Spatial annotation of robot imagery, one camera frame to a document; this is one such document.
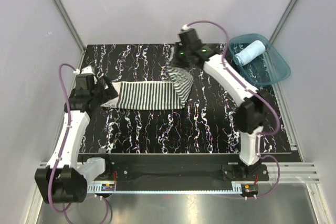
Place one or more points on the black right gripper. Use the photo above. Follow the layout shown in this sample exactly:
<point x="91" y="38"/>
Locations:
<point x="177" y="48"/>

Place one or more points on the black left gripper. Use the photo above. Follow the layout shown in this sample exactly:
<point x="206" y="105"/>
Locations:
<point x="108" y="94"/>

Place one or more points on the green white striped towel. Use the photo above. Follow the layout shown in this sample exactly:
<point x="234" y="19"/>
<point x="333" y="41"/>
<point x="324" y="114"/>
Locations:
<point x="154" y="95"/>

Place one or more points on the light blue towel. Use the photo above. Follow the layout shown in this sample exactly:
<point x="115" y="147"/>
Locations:
<point x="249" y="53"/>

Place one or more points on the teal transparent plastic bin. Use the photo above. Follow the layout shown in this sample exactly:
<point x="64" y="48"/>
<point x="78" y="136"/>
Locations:
<point x="265" y="70"/>

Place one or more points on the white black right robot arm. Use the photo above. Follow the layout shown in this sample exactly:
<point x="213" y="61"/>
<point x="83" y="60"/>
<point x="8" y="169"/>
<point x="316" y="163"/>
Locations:
<point x="251" y="112"/>

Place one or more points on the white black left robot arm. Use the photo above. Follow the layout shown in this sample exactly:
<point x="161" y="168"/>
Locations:
<point x="62" y="180"/>

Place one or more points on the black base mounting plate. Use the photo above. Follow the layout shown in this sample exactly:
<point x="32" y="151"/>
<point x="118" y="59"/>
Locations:
<point x="178" y="177"/>

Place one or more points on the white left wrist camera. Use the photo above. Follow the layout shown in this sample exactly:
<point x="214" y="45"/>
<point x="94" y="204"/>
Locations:
<point x="85" y="70"/>

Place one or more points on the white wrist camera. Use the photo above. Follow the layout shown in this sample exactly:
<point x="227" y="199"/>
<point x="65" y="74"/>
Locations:
<point x="185" y="27"/>
<point x="85" y="70"/>

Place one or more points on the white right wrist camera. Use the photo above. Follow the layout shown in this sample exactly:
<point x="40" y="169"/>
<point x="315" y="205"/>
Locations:
<point x="185" y="27"/>

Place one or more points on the white slotted cable duct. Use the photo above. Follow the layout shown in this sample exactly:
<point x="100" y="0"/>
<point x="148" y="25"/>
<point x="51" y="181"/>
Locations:
<point x="105" y="188"/>

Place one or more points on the aluminium front rail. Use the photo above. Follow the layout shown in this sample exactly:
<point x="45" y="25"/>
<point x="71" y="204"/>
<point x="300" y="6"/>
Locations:
<point x="103" y="170"/>

